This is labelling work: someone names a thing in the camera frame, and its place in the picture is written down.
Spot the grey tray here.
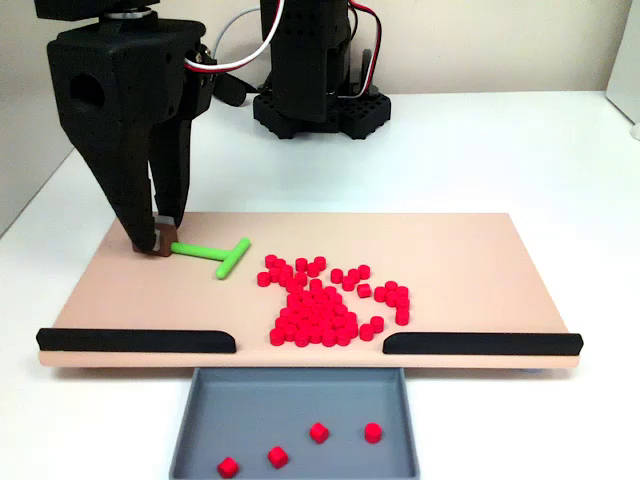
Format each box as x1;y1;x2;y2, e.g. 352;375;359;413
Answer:
168;367;421;480

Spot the green T pusher brown handle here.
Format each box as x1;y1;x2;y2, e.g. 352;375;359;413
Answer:
131;213;252;280

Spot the black rail strip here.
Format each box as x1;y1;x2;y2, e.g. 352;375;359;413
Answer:
382;331;584;357
35;327;237;355

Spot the white red servo cable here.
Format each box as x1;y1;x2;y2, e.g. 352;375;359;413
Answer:
183;0;287;74

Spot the thin grey cable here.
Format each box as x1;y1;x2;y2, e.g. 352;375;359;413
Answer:
209;5;264;57

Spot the beige board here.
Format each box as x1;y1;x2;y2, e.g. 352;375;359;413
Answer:
38;212;582;372

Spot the red white black wire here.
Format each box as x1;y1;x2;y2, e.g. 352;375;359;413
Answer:
348;0;385;97

